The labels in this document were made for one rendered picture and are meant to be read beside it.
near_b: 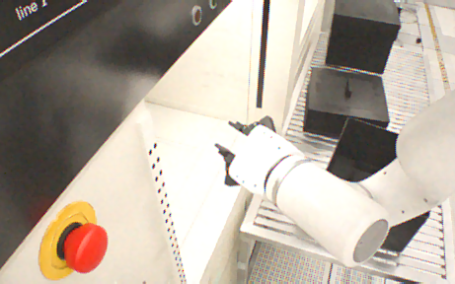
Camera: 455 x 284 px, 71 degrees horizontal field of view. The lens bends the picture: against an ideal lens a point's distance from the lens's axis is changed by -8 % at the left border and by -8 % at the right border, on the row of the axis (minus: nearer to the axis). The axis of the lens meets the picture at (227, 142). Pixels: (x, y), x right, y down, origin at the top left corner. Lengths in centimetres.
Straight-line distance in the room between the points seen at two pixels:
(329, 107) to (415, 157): 88
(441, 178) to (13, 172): 35
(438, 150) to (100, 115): 30
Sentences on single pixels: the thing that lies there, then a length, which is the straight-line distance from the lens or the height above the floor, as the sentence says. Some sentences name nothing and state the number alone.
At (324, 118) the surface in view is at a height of 83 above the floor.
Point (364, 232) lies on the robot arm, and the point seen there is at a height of 127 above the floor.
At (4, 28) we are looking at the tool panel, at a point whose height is 152.
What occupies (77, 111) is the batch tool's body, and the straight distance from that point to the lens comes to 26.
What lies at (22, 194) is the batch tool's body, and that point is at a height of 143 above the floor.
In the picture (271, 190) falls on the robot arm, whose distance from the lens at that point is 48.
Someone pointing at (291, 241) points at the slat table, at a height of 76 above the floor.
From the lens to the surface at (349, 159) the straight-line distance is 119.
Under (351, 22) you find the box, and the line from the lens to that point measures 156.
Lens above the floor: 159
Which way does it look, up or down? 44 degrees down
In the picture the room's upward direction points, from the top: straight up
